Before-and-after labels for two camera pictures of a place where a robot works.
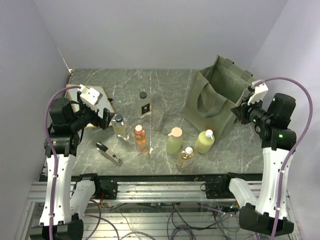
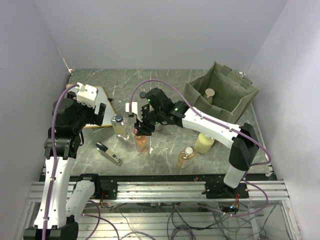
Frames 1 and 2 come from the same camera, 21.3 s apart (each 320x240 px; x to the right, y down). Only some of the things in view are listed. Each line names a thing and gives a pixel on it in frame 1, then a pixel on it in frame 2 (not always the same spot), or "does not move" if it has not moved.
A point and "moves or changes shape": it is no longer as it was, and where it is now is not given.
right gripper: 241,111 -> 145,130
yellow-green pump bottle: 204,141 does not move
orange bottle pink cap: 140,138 does not move
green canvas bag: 215,91 moves or changes shape
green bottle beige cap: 174,141 -> 208,95
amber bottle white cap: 185,158 does not move
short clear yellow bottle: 120,126 does not move
